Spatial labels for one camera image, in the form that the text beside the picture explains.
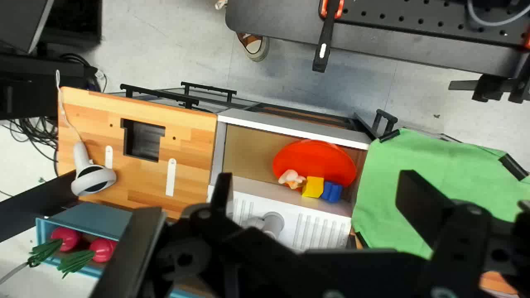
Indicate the white dish rack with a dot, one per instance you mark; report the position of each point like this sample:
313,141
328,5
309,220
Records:
299,223

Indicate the red toy radish right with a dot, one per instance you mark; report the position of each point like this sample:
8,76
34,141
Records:
99,252

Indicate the roll of tape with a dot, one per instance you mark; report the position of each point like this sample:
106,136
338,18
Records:
255,46

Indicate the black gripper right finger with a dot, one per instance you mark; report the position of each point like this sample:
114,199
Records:
465,240

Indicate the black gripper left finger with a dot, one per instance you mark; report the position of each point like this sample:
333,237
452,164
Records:
154,255

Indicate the white VR controller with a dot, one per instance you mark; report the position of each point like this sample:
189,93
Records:
89,177

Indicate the green towel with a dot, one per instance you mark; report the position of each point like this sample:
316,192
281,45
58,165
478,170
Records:
457,169

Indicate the teal box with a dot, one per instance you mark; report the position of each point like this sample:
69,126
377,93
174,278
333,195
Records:
83,225

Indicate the red toy radish left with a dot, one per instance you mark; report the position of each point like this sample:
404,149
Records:
59,240

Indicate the wooden panel with cutout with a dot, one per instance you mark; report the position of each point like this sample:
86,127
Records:
160,154

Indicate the small toy figure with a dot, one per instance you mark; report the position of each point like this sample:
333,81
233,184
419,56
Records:
291,179

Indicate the black metal rack frame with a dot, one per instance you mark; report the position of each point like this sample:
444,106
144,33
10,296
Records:
190,94

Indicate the blue toy block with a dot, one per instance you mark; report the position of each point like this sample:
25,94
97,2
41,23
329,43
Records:
331,192

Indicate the yellow toy block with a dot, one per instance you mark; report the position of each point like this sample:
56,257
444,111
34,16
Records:
313,187

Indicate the black perforated breadboard table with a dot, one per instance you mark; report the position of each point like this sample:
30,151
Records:
485,36

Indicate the orange handled clamp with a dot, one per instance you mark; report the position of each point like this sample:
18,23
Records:
329,10

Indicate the red toy radish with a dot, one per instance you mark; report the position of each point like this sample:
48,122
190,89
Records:
59,240
99,252

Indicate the orange plastic plate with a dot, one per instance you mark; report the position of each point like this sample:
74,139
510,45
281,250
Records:
318,159

